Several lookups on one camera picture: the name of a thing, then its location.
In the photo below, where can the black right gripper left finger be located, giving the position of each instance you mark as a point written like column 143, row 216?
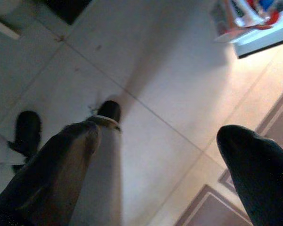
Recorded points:
column 49, row 179

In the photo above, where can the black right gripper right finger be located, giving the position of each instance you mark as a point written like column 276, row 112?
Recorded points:
column 261, row 176

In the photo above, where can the grey bordered floor mat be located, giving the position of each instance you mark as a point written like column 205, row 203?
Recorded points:
column 280, row 122

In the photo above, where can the white and red packet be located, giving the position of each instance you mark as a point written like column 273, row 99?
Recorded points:
column 245, row 14

